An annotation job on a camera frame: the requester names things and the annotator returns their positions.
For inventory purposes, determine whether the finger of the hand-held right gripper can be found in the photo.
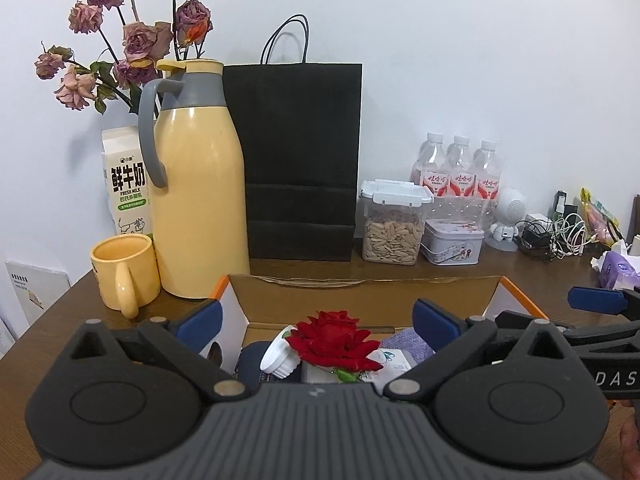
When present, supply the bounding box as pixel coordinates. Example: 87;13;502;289
494;310;640;356
567;285;640;314

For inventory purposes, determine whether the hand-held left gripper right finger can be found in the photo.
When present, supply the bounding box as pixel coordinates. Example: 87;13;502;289
382;298;577;402

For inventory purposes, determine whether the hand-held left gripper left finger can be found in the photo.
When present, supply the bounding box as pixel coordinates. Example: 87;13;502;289
67;299;252;403

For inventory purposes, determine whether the purple burlap pouch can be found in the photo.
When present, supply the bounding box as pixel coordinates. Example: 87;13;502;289
380;327;436;362

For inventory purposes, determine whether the dark blue cloth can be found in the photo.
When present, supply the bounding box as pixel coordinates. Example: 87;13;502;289
235;341;273;386

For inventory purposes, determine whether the clear cotton swab bottle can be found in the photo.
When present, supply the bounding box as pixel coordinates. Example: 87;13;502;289
260;325;416;386

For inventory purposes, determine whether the orange cardboard box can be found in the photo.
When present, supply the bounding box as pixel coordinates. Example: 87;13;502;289
205;273;548;376

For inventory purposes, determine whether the red artificial rose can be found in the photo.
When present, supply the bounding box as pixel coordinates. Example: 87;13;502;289
285;310;383;383

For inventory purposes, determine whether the person's right hand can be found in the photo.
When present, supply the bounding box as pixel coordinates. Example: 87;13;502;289
620;402;640;480

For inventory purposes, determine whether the purple tissue pack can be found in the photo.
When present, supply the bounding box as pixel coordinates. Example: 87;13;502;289
591;240;640;291

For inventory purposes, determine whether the colourful snack packet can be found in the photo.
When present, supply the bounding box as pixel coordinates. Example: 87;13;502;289
580;187;624;247

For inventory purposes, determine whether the white tin box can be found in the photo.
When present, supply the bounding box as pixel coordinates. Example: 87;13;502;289
421;219;485;266

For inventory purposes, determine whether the yellow mug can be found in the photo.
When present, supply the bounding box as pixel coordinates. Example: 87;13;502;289
90;233;162;319

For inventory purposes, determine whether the clear seed container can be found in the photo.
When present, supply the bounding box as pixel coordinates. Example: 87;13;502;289
357;180;433;266

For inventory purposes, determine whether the white robot speaker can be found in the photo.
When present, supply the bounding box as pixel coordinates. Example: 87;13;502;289
487;187;529;252

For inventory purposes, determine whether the yellow thermos jug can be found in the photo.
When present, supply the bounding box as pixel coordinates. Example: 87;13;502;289
138;58;251;300

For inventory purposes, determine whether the clear water bottle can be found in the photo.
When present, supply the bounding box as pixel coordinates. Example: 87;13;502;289
472;140;503;226
446;135;477;222
412;132;449;221

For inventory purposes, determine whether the white milk carton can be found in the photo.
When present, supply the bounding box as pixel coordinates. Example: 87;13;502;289
101;126;153;236

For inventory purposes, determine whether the white printed panel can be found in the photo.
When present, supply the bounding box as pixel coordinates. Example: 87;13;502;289
5;260;71;338

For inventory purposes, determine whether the black paper bag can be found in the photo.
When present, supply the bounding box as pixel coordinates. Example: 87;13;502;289
222;14;363;262

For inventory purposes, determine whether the dried pink rose bouquet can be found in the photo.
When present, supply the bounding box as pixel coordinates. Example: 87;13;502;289
34;0;214;116

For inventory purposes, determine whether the white cable bundle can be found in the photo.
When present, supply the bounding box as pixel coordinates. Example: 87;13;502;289
547;212;589;259

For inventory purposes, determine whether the black cable bundle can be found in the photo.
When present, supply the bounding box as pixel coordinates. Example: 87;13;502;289
515;219;556;261

